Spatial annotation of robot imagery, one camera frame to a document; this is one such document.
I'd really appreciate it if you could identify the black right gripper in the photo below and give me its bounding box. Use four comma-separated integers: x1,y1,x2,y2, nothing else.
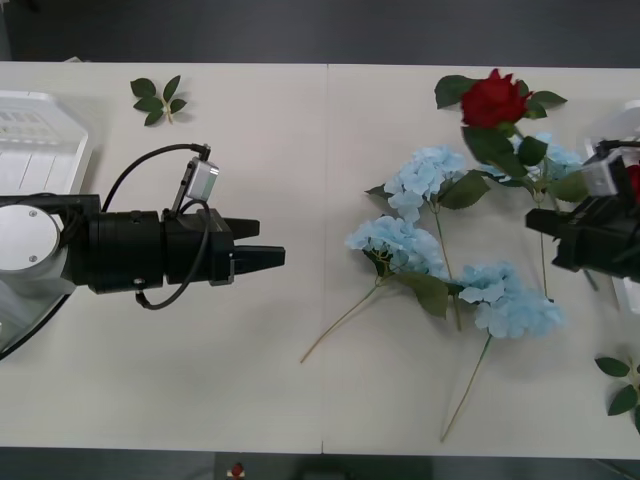
524,196,640,282

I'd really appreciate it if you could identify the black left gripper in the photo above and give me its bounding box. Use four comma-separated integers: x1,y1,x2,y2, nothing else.
162,207,287,288

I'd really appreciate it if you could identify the pale blue flower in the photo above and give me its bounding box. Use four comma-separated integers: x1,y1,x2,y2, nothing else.
364,144,494,332
299,214,451,364
439,259,569,444
479,130,592,304

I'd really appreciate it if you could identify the shallow white box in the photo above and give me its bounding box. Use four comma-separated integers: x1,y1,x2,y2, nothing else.
582,98,640,317
0,90,96,307

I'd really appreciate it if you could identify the green leaf twig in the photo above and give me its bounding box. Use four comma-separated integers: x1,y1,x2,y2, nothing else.
129,74,188,127
593,354,640,436
517,79,569,121

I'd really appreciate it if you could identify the single large green leaf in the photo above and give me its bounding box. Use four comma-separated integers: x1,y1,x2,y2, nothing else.
433,74,484,110

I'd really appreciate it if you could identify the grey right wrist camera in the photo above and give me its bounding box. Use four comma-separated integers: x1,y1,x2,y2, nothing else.
581,142,629,200

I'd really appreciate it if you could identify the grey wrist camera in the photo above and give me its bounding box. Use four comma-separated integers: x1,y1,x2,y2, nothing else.
581,142,629,200
172,157,222,215

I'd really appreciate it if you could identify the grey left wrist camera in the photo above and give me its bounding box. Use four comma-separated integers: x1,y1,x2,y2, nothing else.
172,157,222,215

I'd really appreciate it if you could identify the black left camera cable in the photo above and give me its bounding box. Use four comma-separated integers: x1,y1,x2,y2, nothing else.
101,143,214,310

